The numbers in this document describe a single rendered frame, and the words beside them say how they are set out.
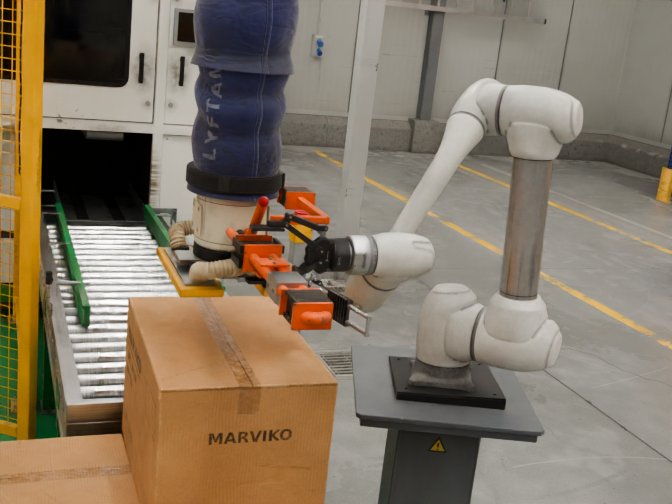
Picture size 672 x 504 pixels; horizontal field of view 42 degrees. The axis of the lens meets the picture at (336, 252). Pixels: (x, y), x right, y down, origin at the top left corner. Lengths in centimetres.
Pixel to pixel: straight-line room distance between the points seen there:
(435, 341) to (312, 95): 958
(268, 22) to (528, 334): 105
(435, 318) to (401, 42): 1000
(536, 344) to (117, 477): 114
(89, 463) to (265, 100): 107
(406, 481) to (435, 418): 28
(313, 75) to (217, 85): 989
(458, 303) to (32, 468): 120
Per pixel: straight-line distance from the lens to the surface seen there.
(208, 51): 199
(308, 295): 157
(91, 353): 310
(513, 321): 236
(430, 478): 258
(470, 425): 236
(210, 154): 200
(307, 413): 201
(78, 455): 249
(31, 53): 311
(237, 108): 197
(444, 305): 243
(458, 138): 223
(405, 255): 195
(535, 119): 226
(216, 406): 194
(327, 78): 1193
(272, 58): 198
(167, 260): 217
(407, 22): 1231
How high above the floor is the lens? 174
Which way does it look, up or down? 15 degrees down
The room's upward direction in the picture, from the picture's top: 6 degrees clockwise
